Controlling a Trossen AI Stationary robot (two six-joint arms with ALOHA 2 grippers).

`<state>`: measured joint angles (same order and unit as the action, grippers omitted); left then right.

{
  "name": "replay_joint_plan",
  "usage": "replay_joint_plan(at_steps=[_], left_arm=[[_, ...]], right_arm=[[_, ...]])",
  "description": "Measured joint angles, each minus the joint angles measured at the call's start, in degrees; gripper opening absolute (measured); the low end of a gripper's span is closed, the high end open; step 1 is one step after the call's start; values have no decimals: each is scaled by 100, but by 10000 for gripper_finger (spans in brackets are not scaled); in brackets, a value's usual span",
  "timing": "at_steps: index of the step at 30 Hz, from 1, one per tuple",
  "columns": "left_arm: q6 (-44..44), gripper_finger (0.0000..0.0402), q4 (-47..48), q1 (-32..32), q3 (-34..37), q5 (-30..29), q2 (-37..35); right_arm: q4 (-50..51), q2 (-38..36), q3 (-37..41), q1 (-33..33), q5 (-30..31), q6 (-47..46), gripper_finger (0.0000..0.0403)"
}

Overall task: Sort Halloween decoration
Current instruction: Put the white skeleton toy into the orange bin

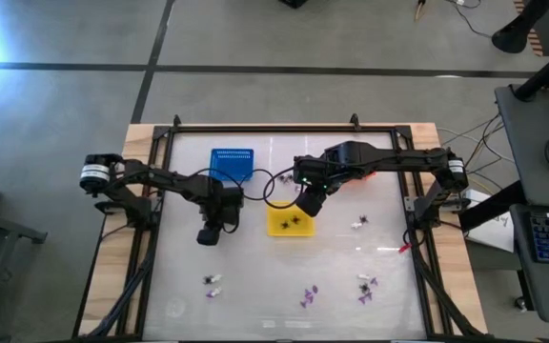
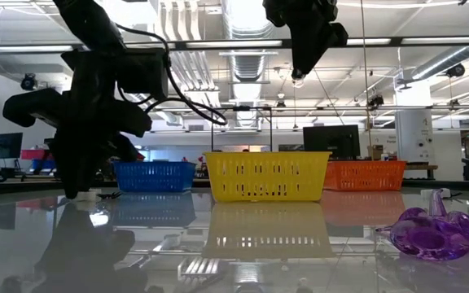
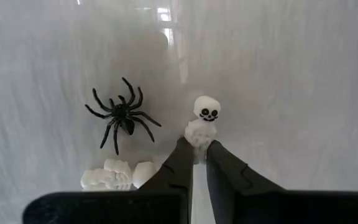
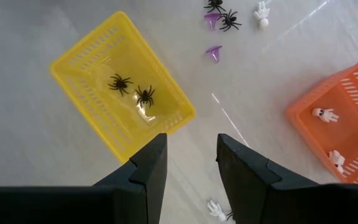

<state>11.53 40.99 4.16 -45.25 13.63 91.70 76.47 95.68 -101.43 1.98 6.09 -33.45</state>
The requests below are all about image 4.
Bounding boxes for purple translucent witch hat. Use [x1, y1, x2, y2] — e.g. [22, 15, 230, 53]
[203, 12, 222, 31]
[205, 45, 223, 64]

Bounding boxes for white skeleton figure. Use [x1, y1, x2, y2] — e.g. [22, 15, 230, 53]
[252, 1, 271, 31]
[206, 199, 227, 223]
[311, 107, 340, 123]
[328, 149, 346, 174]

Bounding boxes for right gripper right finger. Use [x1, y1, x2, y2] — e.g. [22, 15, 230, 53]
[215, 133, 319, 224]

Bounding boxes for yellow plastic basket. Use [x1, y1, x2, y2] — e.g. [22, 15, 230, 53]
[50, 11, 196, 165]

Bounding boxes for orange plastic basket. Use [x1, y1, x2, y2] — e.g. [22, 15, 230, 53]
[285, 58, 358, 184]

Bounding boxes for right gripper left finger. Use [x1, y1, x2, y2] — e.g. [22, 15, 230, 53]
[93, 133, 168, 224]

